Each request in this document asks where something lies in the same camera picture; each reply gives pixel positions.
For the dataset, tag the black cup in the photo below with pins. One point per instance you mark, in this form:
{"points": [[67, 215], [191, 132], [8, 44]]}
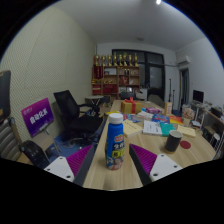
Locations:
{"points": [[173, 142]]}

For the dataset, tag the pinkish round ball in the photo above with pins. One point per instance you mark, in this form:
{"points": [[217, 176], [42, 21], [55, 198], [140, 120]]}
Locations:
{"points": [[188, 113]]}

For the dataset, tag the black flat panel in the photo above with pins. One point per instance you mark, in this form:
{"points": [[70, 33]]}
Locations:
{"points": [[4, 96]]}

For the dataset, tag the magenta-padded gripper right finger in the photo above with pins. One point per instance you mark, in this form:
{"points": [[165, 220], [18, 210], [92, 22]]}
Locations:
{"points": [[145, 160]]}

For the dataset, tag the pale yellow envelope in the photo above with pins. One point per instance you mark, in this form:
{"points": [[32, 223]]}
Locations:
{"points": [[186, 130]]}

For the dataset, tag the white air conditioner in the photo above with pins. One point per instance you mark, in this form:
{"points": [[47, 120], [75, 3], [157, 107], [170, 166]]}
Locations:
{"points": [[183, 60]]}

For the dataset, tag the small cardboard stand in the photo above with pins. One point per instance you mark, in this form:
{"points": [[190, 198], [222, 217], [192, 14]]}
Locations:
{"points": [[168, 108]]}

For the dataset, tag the gold gift box red ribbon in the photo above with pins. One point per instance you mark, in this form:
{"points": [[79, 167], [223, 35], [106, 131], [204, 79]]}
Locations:
{"points": [[130, 107]]}

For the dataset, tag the small round side table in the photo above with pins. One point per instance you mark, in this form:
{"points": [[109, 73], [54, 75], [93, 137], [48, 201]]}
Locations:
{"points": [[94, 98]]}

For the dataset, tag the dark glass double door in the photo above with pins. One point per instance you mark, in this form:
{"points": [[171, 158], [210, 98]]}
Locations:
{"points": [[155, 78]]}

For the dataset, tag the black office chair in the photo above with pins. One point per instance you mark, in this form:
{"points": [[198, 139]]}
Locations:
{"points": [[75, 116]]}

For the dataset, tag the white booklet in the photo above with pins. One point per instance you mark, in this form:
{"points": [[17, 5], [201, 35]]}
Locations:
{"points": [[152, 127]]}

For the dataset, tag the black bag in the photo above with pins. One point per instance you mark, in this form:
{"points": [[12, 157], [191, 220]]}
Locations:
{"points": [[33, 153]]}

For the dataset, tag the wooden shelf unit with trophies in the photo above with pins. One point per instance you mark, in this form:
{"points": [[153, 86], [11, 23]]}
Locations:
{"points": [[116, 78]]}

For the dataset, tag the purple sign board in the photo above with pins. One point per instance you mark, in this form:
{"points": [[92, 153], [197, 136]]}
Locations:
{"points": [[37, 116]]}

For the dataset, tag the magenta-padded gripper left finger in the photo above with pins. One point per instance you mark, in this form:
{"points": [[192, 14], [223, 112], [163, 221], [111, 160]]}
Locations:
{"points": [[78, 160]]}

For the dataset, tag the long wooden side desk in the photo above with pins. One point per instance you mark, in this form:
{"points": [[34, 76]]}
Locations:
{"points": [[215, 116]]}

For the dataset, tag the flat round red coaster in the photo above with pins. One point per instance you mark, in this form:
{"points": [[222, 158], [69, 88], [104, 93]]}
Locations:
{"points": [[186, 144]]}

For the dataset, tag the blue drink bottle white cap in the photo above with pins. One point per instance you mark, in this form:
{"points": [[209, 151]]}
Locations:
{"points": [[115, 143]]}

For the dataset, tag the pink flat box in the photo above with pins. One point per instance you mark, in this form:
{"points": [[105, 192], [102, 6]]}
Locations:
{"points": [[153, 110]]}

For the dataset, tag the beige book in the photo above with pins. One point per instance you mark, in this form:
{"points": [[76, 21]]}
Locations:
{"points": [[132, 128]]}

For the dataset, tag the blue picture book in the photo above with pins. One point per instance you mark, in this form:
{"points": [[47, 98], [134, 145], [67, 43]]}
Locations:
{"points": [[160, 118]]}

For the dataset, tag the black computer monitor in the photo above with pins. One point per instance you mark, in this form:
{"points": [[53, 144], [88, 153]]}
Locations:
{"points": [[198, 96]]}

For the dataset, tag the orange book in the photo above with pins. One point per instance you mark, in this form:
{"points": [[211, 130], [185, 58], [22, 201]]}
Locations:
{"points": [[176, 120]]}

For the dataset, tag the striped grey chair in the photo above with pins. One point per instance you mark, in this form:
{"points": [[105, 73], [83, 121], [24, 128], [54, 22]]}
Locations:
{"points": [[9, 140]]}

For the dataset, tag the green book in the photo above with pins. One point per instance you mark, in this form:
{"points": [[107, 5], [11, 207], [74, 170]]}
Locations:
{"points": [[167, 128]]}

